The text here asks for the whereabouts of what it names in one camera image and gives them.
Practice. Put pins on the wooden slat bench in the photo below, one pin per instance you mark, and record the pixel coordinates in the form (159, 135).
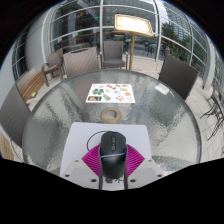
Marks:
(31, 85)
(6, 148)

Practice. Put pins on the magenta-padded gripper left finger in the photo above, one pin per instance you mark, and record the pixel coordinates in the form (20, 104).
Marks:
(90, 161)

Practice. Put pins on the white sheet with food pictures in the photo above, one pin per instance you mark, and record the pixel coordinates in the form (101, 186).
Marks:
(111, 93)

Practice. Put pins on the white mouse pad with drawing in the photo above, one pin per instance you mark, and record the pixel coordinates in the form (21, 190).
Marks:
(80, 136)

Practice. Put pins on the black computer mouse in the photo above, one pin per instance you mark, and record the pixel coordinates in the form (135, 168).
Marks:
(113, 155)

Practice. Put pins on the brown tape roll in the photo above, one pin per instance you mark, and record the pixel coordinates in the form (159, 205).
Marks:
(103, 116)

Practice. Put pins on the dark grey wicker chair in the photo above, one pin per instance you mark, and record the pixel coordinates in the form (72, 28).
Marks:
(178, 75)

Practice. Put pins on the black metal outdoor furniture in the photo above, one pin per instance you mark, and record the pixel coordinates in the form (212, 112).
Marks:
(215, 113)

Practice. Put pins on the wooden menu stand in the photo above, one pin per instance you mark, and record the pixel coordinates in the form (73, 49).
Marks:
(133, 25)

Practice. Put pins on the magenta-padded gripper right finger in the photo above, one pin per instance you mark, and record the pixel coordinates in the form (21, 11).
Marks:
(135, 160)

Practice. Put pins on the grey wicker armchair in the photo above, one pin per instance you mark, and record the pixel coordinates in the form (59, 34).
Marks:
(113, 50)
(55, 60)

